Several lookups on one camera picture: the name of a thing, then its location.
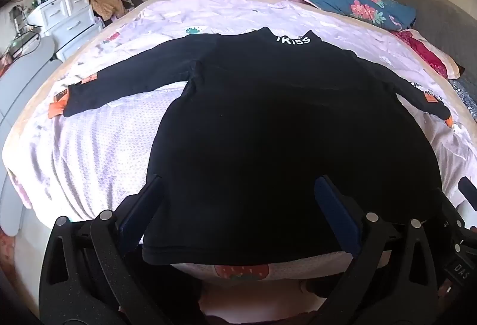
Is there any dark blue patterned pillow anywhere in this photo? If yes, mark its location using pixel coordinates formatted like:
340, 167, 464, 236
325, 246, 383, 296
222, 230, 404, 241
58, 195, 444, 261
449, 77, 477, 120

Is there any purple strawberry print bed sheet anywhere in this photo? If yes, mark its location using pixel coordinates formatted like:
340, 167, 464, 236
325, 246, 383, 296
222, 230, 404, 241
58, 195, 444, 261
4, 0, 477, 292

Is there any black sweater with orange cuffs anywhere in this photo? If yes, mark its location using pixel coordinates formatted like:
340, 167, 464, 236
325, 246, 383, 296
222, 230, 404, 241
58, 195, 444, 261
63, 26, 453, 266

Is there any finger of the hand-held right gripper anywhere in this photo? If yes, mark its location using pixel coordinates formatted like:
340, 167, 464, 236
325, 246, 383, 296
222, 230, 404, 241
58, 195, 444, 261
458, 177, 477, 208
439, 188, 467, 236

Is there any grey padded headboard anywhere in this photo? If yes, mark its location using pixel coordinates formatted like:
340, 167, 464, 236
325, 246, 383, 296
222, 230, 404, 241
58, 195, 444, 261
376, 0, 477, 124

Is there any white drawer cabinet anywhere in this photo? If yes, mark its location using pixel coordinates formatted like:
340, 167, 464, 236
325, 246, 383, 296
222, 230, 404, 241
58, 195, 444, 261
28, 0, 105, 61

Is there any red and cream pillow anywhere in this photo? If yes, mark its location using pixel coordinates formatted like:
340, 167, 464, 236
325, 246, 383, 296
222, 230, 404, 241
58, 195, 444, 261
391, 29, 466, 80

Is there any beige clothes pile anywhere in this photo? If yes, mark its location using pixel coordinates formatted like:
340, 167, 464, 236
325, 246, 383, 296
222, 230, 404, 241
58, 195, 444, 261
89, 0, 125, 22

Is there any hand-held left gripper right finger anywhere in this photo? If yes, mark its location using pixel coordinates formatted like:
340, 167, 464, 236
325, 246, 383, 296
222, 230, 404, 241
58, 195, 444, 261
314, 175, 444, 325

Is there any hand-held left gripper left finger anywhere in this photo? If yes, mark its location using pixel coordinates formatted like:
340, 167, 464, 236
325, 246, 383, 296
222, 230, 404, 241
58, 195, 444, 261
39, 174, 165, 325

